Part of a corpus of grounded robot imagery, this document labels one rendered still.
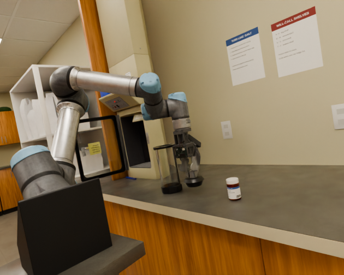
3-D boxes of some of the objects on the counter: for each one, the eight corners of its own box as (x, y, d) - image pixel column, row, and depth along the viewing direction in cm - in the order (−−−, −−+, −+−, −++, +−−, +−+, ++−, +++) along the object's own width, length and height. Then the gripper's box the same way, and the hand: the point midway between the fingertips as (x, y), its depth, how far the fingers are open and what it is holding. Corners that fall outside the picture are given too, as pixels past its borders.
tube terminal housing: (155, 168, 192) (137, 69, 188) (185, 169, 168) (165, 55, 164) (128, 177, 175) (108, 69, 171) (156, 179, 151) (134, 53, 147)
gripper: (165, 132, 104) (174, 181, 105) (188, 129, 98) (196, 181, 99) (176, 130, 111) (184, 176, 112) (197, 126, 105) (205, 175, 106)
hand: (192, 173), depth 108 cm, fingers closed on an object, 3 cm apart
